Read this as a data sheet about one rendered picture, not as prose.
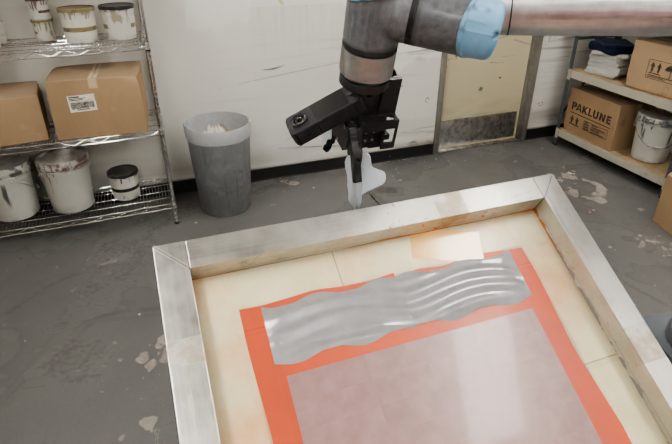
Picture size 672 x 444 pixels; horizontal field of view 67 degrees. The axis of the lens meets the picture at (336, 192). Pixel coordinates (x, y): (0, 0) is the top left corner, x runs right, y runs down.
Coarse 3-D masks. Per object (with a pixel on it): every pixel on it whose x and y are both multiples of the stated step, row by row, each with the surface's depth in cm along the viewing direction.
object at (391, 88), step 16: (400, 80) 72; (368, 96) 73; (384, 96) 73; (368, 112) 75; (384, 112) 75; (336, 128) 78; (352, 128) 74; (368, 128) 74; (384, 128) 75; (368, 144) 78; (384, 144) 78
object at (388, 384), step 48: (336, 288) 65; (384, 336) 63; (288, 384) 58; (336, 384) 59; (384, 384) 60; (432, 384) 61; (288, 432) 55; (336, 432) 56; (384, 432) 57; (432, 432) 58
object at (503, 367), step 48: (432, 336) 64; (480, 336) 65; (528, 336) 66; (480, 384) 62; (528, 384) 63; (576, 384) 64; (480, 432) 59; (528, 432) 60; (576, 432) 61; (624, 432) 62
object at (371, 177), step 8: (368, 160) 77; (368, 168) 77; (368, 176) 78; (376, 176) 78; (384, 176) 79; (352, 184) 76; (360, 184) 76; (368, 184) 78; (376, 184) 78; (352, 192) 77; (360, 192) 77; (352, 200) 78; (360, 200) 78
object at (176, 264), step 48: (480, 192) 74; (528, 192) 75; (192, 240) 62; (240, 240) 63; (288, 240) 64; (336, 240) 66; (384, 240) 70; (576, 240) 72; (192, 288) 59; (192, 336) 56; (624, 336) 65; (192, 384) 53; (192, 432) 50
